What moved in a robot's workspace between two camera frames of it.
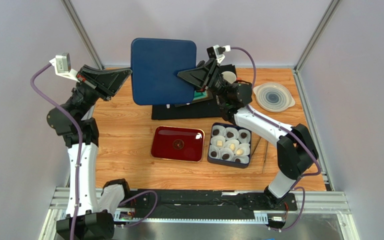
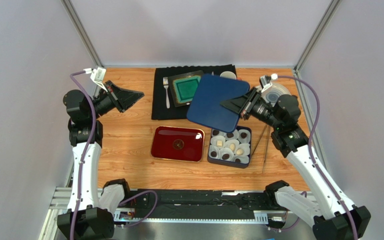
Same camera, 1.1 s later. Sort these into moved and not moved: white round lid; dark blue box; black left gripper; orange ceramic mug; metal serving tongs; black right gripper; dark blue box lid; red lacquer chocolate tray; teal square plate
Moved: teal square plate; dark blue box lid; black left gripper; black right gripper
Not moved: dark blue box; metal serving tongs; red lacquer chocolate tray; orange ceramic mug; white round lid
